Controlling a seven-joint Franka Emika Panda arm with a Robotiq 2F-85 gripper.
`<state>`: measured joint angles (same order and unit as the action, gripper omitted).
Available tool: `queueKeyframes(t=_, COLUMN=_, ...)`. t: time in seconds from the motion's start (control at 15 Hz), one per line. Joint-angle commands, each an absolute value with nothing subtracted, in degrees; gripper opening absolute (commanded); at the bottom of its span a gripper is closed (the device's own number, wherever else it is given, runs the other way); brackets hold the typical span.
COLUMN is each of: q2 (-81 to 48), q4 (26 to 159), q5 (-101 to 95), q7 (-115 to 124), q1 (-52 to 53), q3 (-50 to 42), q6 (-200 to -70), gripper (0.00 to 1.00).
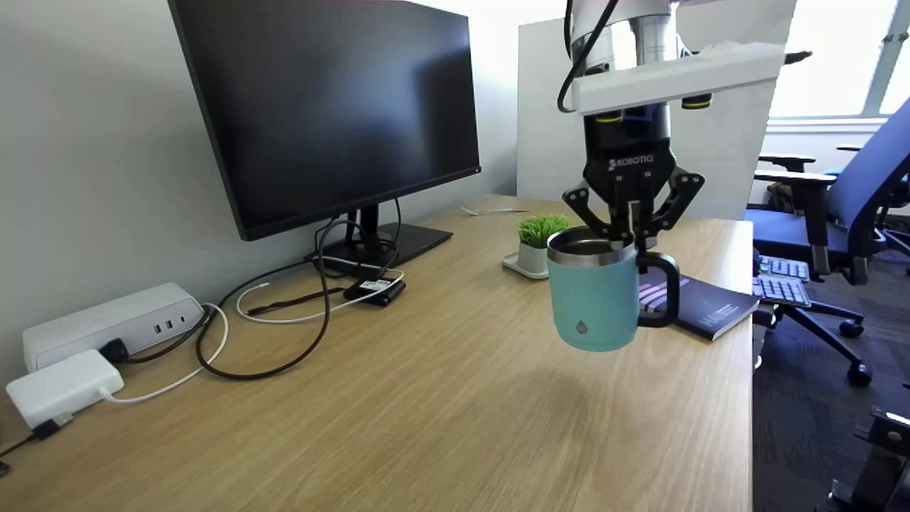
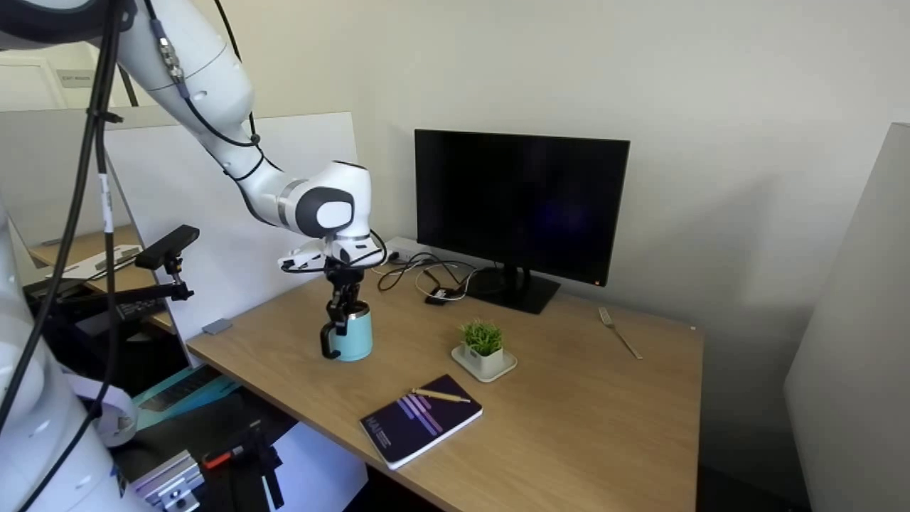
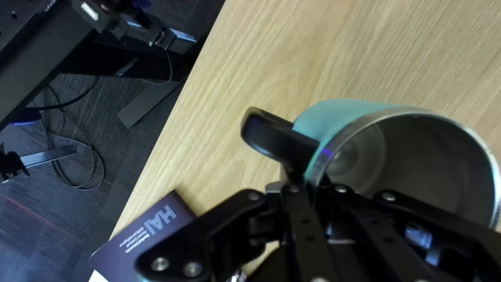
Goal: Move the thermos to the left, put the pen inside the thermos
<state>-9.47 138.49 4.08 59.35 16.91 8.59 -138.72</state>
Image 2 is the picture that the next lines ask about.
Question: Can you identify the grey right divider panel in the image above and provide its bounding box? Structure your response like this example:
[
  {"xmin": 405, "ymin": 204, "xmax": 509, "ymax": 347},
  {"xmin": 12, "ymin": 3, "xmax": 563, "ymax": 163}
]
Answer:
[{"xmin": 785, "ymin": 121, "xmax": 910, "ymax": 512}]

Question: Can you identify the black computer monitor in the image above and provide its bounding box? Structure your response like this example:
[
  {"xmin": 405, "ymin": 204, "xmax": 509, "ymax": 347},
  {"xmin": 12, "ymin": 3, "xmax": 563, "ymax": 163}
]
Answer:
[{"xmin": 415, "ymin": 128, "xmax": 631, "ymax": 312}]

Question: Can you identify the black cable loop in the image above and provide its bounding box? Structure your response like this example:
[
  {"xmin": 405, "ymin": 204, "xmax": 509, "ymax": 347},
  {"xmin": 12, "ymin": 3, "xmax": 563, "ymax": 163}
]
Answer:
[{"xmin": 376, "ymin": 248, "xmax": 477, "ymax": 308}]

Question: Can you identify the small black adapter dongle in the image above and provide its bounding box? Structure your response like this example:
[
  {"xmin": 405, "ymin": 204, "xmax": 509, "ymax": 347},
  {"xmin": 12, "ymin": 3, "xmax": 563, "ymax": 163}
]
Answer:
[{"xmin": 423, "ymin": 289, "xmax": 452, "ymax": 303}]

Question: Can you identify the black camera on tripod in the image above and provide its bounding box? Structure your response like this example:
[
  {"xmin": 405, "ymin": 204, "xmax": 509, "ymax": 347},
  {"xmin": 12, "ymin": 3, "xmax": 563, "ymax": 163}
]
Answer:
[{"xmin": 54, "ymin": 221, "xmax": 206, "ymax": 329}]

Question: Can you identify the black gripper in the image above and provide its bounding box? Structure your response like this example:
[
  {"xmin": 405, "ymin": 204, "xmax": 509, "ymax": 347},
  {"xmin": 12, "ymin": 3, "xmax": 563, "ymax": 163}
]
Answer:
[{"xmin": 325, "ymin": 255, "xmax": 365, "ymax": 325}]

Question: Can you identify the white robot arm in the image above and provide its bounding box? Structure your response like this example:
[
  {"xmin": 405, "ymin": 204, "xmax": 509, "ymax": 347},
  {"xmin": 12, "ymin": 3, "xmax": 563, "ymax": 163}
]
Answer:
[{"xmin": 0, "ymin": 0, "xmax": 384, "ymax": 273}]

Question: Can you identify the gold pen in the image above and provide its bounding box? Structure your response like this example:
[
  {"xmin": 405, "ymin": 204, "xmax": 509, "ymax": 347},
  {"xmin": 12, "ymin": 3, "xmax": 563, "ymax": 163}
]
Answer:
[{"xmin": 409, "ymin": 386, "xmax": 472, "ymax": 404}]

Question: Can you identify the dark purple notebook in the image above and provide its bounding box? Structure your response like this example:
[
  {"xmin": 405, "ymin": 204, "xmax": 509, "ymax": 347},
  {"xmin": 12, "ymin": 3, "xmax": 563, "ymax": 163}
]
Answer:
[{"xmin": 362, "ymin": 374, "xmax": 485, "ymax": 470}]

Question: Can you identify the teal insulated mug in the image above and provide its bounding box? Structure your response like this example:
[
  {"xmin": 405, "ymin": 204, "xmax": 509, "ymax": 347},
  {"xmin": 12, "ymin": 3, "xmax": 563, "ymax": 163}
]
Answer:
[{"xmin": 322, "ymin": 302, "xmax": 372, "ymax": 363}]

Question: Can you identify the small potted green plant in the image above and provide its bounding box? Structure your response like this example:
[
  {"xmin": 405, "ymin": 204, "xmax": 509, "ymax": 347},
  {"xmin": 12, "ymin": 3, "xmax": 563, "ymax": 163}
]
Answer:
[{"xmin": 452, "ymin": 322, "xmax": 517, "ymax": 383}]

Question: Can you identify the white divider panel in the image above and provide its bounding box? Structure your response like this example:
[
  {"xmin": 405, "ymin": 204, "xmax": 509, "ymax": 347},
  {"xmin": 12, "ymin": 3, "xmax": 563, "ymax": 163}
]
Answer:
[{"xmin": 105, "ymin": 114, "xmax": 355, "ymax": 339}]

